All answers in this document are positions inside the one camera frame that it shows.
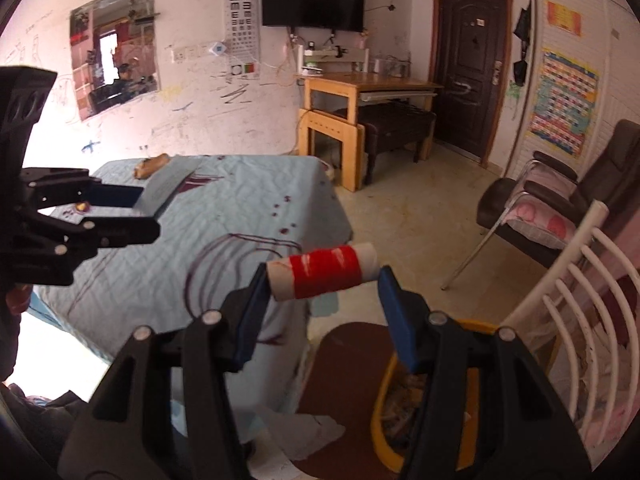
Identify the colourful grid wall poster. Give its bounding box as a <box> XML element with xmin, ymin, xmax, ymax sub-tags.
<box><xmin>527</xmin><ymin>49</ymin><xmax>599</xmax><ymax>160</ymax></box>

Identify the white crumpled paper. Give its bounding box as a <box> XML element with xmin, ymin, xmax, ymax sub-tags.
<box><xmin>260</xmin><ymin>406</ymin><xmax>347</xmax><ymax>462</ymax></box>

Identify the dark brown door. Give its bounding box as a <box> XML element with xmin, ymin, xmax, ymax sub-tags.
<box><xmin>432</xmin><ymin>0</ymin><xmax>513</xmax><ymax>167</ymax></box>

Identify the small brown object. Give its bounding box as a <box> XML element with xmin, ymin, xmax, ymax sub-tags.
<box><xmin>132</xmin><ymin>154</ymin><xmax>171</xmax><ymax>180</ymax></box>

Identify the white desk shelf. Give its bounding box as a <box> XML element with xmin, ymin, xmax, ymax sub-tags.
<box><xmin>298</xmin><ymin>42</ymin><xmax>372</xmax><ymax>75</ymax></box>

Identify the red thread spool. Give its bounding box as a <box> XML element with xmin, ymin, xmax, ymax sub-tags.
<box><xmin>265</xmin><ymin>242</ymin><xmax>381</xmax><ymax>303</ymax></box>

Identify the eye chart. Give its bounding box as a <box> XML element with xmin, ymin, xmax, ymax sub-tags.
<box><xmin>222</xmin><ymin>0</ymin><xmax>262</xmax><ymax>81</ymax></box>

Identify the wall mirror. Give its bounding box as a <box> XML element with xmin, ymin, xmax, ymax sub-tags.
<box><xmin>69</xmin><ymin>0</ymin><xmax>161</xmax><ymax>122</ymax></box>

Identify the white wardrobe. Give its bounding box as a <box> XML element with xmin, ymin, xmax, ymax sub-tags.
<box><xmin>505</xmin><ymin>0</ymin><xmax>640</xmax><ymax>181</ymax></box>

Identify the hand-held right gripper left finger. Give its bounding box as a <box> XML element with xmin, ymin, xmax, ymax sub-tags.
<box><xmin>57</xmin><ymin>262</ymin><xmax>273</xmax><ymax>480</ymax></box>

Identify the orange wall poster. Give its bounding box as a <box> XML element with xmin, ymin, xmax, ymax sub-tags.
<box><xmin>546</xmin><ymin>0</ymin><xmax>584</xmax><ymax>37</ymax></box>

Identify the brown round stool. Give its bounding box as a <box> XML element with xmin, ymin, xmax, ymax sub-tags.
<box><xmin>295</xmin><ymin>321</ymin><xmax>402</xmax><ymax>480</ymax></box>

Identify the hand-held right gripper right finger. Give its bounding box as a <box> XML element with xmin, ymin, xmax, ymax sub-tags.
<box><xmin>377</xmin><ymin>266</ymin><xmax>593</xmax><ymax>480</ymax></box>

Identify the brown metal-frame chair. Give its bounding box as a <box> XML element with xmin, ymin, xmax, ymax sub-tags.
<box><xmin>440</xmin><ymin>119</ymin><xmax>640</xmax><ymax>291</ymax></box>

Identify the yellow plastic bin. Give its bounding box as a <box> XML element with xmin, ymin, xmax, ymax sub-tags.
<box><xmin>370</xmin><ymin>319</ymin><xmax>501</xmax><ymax>476</ymax></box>

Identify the light blue paper sheet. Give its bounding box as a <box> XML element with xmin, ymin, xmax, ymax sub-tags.
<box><xmin>134</xmin><ymin>162</ymin><xmax>194</xmax><ymax>217</ymax></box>

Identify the light blue printed tablecloth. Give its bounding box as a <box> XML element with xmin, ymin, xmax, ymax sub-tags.
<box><xmin>25</xmin><ymin>154</ymin><xmax>353</xmax><ymax>446</ymax></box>

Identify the wooden desk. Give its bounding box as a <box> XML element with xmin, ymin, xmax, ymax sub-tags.
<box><xmin>294</xmin><ymin>71</ymin><xmax>444</xmax><ymax>193</ymax></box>

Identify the white slatted chair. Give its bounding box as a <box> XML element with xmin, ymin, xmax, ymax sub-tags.
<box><xmin>500</xmin><ymin>200</ymin><xmax>640</xmax><ymax>471</ymax></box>

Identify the dark brown bench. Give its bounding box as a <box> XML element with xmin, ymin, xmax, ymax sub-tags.
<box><xmin>334</xmin><ymin>102</ymin><xmax>437</xmax><ymax>186</ymax></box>

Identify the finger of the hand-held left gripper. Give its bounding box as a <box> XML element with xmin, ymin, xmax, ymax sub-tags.
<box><xmin>20</xmin><ymin>167</ymin><xmax>146</xmax><ymax>211</ymax></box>
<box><xmin>20</xmin><ymin>211</ymin><xmax>161</xmax><ymax>261</ymax></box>

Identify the pink cushion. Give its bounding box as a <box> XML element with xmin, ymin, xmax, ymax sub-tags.
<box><xmin>502</xmin><ymin>197</ymin><xmax>579</xmax><ymax>252</ymax></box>

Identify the white wall socket strip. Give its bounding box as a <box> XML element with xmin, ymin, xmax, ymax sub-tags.
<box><xmin>170</xmin><ymin>41</ymin><xmax>229</xmax><ymax>64</ymax></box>

